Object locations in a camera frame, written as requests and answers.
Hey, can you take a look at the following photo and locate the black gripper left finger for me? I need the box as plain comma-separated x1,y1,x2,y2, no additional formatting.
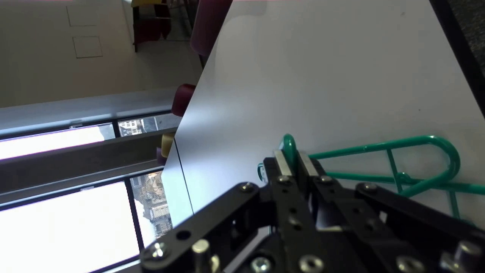
140,150,331,273

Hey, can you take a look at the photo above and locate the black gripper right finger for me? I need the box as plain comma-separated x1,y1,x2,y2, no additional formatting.
298,150,485,273

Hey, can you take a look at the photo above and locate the green wire hanger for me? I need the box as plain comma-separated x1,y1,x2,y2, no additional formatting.
257,132,463,200

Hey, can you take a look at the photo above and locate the green plastic clothes hanger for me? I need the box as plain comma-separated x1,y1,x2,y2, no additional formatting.
328,170,485,220

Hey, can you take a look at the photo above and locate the white long table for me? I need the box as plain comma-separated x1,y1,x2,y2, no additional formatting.
160,127,195,229

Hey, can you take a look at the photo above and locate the yellow chair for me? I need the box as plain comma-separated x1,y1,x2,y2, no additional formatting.
160,132,175,155

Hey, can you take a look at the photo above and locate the tall window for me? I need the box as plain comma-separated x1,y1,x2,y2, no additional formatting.
0,112,180,273

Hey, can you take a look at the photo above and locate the red chair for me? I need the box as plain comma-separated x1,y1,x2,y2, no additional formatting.
133,3,175,45

